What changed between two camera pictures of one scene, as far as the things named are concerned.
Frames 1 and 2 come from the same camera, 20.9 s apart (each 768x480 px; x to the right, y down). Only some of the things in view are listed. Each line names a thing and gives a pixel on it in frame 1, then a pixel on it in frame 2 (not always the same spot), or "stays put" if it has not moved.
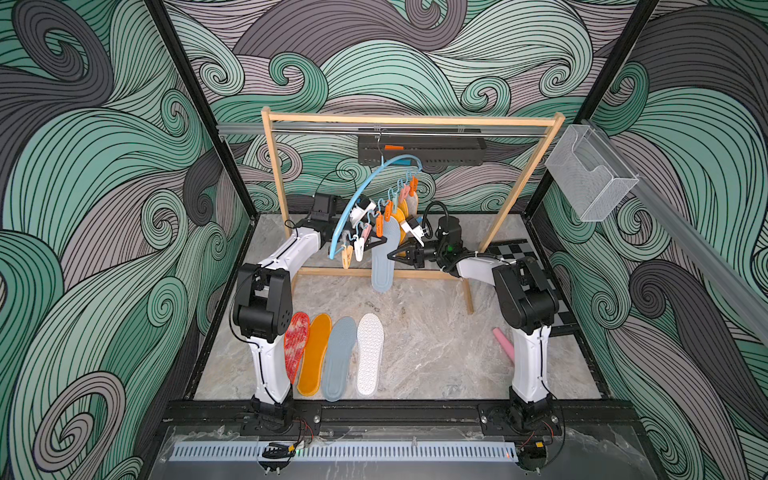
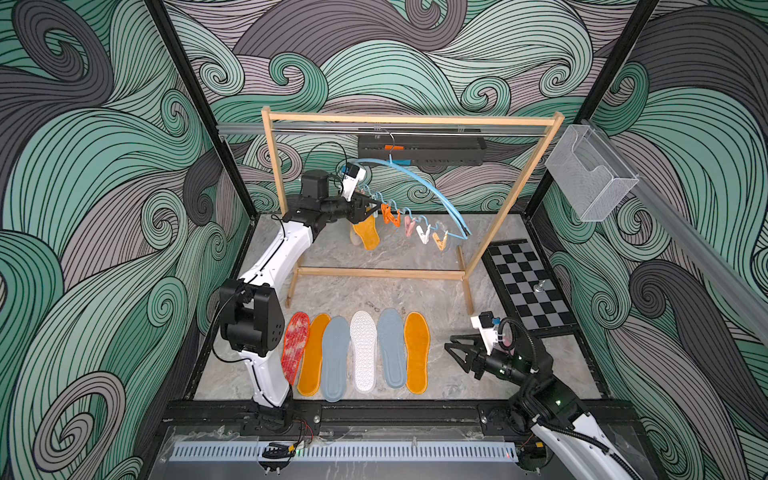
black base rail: (403, 417) stays put
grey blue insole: (342, 339) stays put
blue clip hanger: (359, 187) -> (403, 211)
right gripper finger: (406, 258) -> (463, 353)
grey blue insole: (383, 269) -> (392, 345)
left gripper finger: (374, 240) -> (372, 211)
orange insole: (401, 213) -> (417, 342)
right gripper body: (428, 254) -> (496, 362)
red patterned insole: (296, 334) stays put
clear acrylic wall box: (591, 176) stays put
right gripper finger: (405, 251) -> (469, 349)
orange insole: (309, 375) stays put
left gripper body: (351, 235) -> (352, 211)
